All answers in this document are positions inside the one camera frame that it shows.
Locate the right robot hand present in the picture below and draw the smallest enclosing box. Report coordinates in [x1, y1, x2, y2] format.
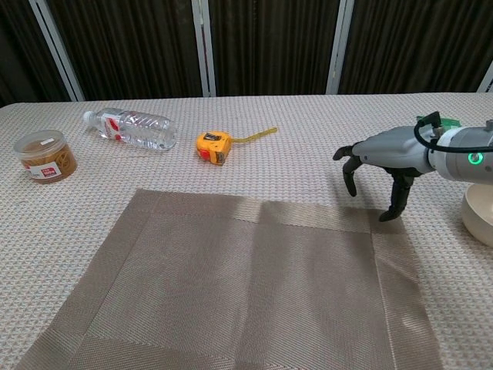
[332, 123, 438, 223]

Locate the light brown bowl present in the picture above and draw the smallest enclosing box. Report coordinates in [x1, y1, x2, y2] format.
[461, 180, 493, 248]

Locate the brown woven placemat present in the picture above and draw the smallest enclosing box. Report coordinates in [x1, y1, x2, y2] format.
[15, 187, 444, 370]

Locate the green foil packet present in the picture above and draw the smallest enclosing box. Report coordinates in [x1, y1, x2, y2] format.
[415, 115, 463, 128]

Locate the beige woven tablecloth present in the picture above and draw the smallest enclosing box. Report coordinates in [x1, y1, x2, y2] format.
[0, 91, 493, 370]

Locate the yellow tape measure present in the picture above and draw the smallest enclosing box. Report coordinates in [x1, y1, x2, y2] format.
[196, 126, 279, 167]

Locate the clear plastic water bottle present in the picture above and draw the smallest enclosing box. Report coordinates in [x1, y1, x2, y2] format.
[82, 107, 177, 151]

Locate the clear jar of rubber bands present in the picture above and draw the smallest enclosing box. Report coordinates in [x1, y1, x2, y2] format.
[13, 129, 78, 185]

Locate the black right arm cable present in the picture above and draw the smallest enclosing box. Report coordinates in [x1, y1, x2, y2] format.
[414, 110, 493, 153]

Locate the white screen frame post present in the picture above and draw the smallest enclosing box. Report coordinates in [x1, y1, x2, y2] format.
[326, 0, 354, 96]
[191, 0, 216, 97]
[476, 63, 493, 93]
[29, 0, 85, 103]

